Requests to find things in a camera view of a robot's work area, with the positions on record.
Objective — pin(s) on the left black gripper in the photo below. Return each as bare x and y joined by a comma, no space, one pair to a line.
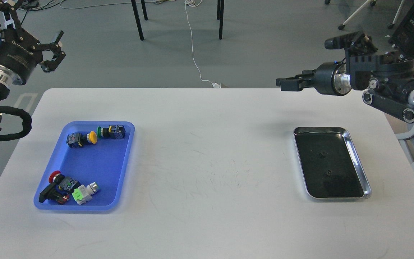
20,57

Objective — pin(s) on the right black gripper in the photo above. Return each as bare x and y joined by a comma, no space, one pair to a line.
322,79

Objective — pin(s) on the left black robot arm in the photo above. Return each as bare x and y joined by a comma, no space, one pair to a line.
6,79

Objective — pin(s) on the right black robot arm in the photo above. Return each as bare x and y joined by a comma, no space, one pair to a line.
387,82

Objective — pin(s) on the silver metal tray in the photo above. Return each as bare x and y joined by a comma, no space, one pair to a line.
348,181

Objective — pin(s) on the blue plastic tray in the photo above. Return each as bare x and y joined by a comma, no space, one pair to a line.
104,163

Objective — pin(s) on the white chair base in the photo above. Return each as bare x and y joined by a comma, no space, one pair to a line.
372,3

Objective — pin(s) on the black table leg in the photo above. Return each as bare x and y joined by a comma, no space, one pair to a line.
220,17
137,19

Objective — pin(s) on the red emergency stop button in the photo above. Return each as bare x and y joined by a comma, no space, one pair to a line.
59,189

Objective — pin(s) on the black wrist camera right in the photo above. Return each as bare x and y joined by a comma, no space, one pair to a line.
354,44

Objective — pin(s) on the yellow push button switch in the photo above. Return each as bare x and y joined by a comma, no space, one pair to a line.
79,140

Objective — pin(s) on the green push button switch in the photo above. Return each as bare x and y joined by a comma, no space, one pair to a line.
111,132

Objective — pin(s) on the white green selector switch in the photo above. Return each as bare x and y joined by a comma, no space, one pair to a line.
83,193

